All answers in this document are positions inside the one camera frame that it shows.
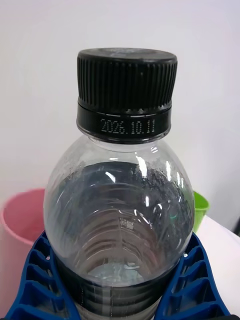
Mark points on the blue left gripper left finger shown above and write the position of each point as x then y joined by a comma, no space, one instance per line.
37,282

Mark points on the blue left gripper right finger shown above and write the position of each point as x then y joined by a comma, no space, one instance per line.
193,282

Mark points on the clear plastic bottle black cap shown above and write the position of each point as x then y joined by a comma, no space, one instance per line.
120,205

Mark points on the pink plastic waste bin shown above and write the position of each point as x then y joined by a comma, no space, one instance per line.
17,225

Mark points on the green plastic waste bin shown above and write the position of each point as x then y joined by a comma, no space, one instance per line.
200,210

